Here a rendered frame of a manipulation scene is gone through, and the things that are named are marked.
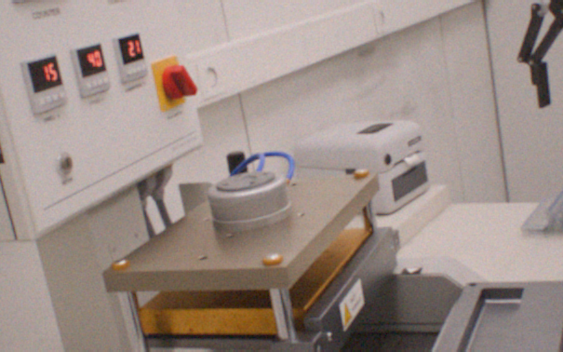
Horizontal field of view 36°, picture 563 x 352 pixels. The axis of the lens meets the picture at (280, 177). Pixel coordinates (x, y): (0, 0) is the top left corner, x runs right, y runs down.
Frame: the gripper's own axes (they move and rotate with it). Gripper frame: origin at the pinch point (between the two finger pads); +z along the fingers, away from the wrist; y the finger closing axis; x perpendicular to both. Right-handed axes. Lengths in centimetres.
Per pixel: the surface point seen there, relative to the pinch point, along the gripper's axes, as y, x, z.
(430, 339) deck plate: -6, 58, 13
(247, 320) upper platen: -4, 80, 1
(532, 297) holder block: -19, 57, 6
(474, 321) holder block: -15, 62, 8
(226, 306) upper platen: -2, 80, 0
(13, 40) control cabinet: 10, 88, -26
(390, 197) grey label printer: 50, -12, 23
